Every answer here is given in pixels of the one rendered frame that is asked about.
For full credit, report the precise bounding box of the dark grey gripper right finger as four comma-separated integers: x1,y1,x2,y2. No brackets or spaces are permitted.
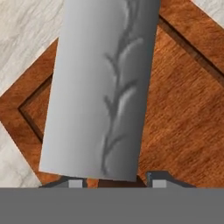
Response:
145,171,197,189

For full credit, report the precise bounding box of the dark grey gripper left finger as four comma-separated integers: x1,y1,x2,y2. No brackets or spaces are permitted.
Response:
38,175,88,189

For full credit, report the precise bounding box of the brown wooden cutting board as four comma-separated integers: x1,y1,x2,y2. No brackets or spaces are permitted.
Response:
0,0,224,189

